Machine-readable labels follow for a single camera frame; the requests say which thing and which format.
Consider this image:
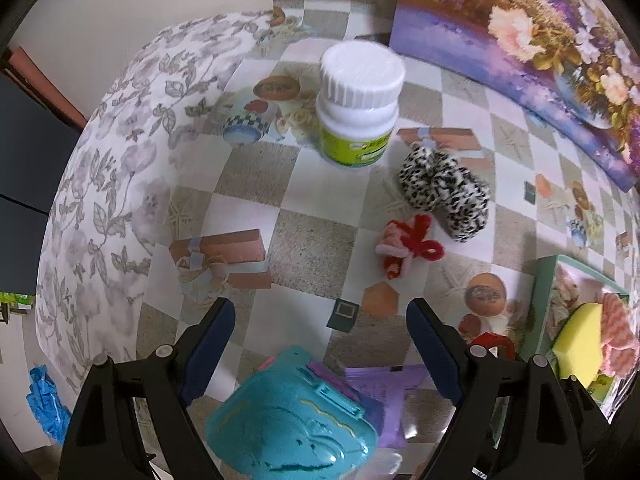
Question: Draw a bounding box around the red plastic object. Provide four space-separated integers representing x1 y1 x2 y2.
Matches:
470 331 516 361

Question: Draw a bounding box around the floral painting canvas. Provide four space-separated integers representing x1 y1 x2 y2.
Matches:
389 0 640 192

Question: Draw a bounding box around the purple paper packet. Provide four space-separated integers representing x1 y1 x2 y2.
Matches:
345 365 431 451

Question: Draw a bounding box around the blue glove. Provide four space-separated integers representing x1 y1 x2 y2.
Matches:
27 366 73 445

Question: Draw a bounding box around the leopard print scrunchie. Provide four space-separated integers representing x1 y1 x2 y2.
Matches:
397 142 492 244

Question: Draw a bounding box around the dark cabinet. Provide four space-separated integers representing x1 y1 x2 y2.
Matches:
0 72 83 301

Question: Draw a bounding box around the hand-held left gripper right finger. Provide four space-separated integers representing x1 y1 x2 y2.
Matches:
406 297 586 480

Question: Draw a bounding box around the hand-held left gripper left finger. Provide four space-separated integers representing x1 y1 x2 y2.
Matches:
59 297 237 480

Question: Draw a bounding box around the red pink hair bow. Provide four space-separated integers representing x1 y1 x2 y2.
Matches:
375 214 446 281

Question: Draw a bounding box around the teal plastic toy case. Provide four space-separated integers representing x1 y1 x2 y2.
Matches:
205 345 379 480

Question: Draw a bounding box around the yellow sponge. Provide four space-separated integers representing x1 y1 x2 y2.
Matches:
551 302 604 381

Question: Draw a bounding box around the white bottle with green label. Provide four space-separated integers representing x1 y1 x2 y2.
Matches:
315 42 406 170

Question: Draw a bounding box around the brown wooden board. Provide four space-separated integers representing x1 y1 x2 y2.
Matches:
2 46 88 131

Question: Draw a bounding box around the pink striped cloth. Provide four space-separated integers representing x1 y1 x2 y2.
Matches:
597 292 640 378

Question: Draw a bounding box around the grey floral blanket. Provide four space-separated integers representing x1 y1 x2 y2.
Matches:
34 10 281 396

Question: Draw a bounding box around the green packet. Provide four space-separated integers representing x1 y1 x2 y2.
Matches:
0 291 36 312

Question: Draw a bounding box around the teal printed box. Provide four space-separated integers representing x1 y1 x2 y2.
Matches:
520 255 640 421

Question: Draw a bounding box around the checkered printed tablecloth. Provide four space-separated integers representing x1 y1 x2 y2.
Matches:
135 0 640 480

